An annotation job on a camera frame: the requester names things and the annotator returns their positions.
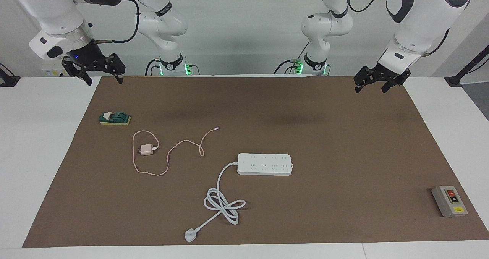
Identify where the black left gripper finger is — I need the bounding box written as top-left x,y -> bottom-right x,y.
382,78 -> 402,94
353,69 -> 373,94

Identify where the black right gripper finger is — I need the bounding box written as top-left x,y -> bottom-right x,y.
109,54 -> 126,84
74,66 -> 93,86

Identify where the pink charger adapter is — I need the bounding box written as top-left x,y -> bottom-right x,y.
138,144 -> 158,157

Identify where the pink charging cable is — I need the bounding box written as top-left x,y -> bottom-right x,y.
132,127 -> 220,176

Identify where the white power strip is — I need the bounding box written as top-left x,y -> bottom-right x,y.
237,153 -> 294,176

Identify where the black clamp stand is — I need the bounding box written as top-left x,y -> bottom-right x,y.
444,45 -> 489,87
0,63 -> 20,87

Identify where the brown table mat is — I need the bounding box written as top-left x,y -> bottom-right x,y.
22,76 -> 489,248

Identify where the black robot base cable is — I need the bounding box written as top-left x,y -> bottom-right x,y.
273,41 -> 311,75
145,58 -> 163,76

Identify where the white wall socket box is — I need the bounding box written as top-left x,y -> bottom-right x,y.
41,65 -> 70,77

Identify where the green knife switch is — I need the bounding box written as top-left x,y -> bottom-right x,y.
99,111 -> 131,126

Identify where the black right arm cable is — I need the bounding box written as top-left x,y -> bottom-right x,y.
94,0 -> 142,44

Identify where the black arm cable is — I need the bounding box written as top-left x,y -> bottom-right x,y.
94,0 -> 142,44
342,0 -> 480,57

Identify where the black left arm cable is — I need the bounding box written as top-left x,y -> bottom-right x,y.
342,0 -> 480,57

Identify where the grey on-off switch box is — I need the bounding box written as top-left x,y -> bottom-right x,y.
431,185 -> 468,218

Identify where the white power strip cord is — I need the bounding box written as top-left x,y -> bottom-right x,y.
184,162 -> 247,243

